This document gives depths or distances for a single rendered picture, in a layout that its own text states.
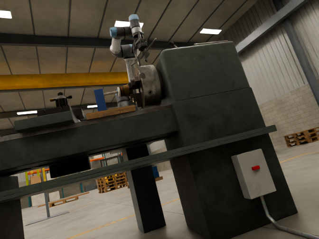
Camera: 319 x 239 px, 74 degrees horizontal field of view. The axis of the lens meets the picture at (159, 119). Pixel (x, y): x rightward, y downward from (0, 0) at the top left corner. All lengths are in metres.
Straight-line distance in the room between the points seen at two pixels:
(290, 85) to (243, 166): 11.13
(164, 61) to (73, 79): 11.33
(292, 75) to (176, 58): 11.02
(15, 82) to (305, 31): 13.72
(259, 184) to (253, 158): 0.15
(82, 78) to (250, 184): 11.90
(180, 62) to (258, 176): 0.88
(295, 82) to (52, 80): 12.13
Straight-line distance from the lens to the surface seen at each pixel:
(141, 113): 1.37
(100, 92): 1.55
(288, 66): 12.47
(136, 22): 1.75
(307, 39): 12.17
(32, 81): 12.58
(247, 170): 1.40
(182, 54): 1.55
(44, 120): 1.35
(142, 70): 1.52
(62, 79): 12.63
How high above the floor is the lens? 0.49
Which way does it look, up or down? 12 degrees up
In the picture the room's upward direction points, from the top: 15 degrees counter-clockwise
